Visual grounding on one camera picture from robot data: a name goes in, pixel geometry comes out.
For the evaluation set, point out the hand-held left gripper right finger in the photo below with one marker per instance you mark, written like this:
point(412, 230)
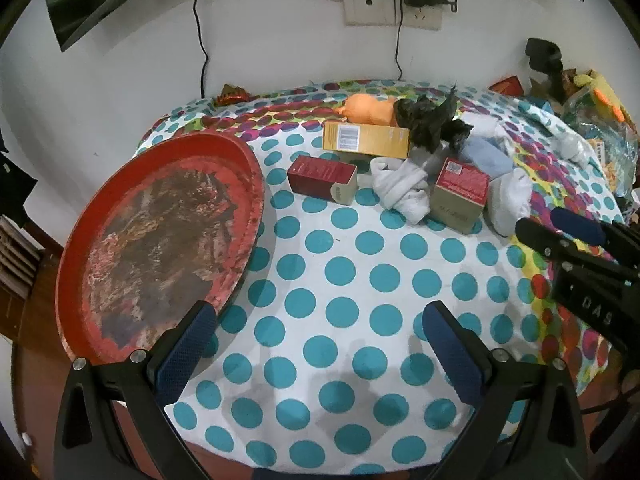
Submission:
point(450, 355)

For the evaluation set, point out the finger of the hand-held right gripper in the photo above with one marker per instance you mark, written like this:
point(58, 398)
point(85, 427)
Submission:
point(580, 227)
point(540, 237)

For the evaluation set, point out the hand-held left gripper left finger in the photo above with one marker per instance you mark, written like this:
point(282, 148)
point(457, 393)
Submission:
point(182, 355)

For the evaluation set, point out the light blue sock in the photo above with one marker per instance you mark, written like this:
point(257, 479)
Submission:
point(487, 157)

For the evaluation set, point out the round red tray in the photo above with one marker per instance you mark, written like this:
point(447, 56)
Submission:
point(165, 240)

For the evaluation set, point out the black cloth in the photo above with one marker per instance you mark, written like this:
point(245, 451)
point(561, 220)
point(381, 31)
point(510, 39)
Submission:
point(425, 120)

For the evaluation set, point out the yellow cardboard box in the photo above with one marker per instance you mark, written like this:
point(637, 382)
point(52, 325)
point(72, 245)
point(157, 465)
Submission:
point(375, 140)

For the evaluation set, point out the grey white sock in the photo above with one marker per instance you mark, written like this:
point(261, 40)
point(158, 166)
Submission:
point(572, 146)

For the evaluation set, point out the red cardboard box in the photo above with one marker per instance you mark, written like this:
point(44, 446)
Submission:
point(320, 175)
point(460, 190)

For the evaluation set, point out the clear plastic bag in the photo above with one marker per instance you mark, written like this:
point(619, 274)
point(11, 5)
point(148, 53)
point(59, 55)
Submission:
point(607, 130)

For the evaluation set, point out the white grey cloth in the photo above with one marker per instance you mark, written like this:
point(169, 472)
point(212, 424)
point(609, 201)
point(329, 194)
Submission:
point(430, 160)

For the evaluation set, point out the red packet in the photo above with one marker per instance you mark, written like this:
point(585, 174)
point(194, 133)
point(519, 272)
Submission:
point(506, 86)

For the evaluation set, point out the polka dot tablecloth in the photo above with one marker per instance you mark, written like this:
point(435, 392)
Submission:
point(320, 270)

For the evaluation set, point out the black stand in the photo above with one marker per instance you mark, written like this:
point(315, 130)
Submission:
point(542, 60)

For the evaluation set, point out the orange rubber toy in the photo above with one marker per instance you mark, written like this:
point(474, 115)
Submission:
point(370, 110)

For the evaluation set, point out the dark cloth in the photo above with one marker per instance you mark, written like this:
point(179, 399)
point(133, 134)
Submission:
point(15, 190)

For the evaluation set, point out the red orange wrapper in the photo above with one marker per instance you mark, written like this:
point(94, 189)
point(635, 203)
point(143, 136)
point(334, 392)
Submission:
point(232, 95)

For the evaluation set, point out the dark flat screen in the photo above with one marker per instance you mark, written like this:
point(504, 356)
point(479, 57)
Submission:
point(100, 0)

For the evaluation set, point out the beige wall socket plate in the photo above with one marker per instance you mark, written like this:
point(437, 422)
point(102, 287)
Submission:
point(370, 7)

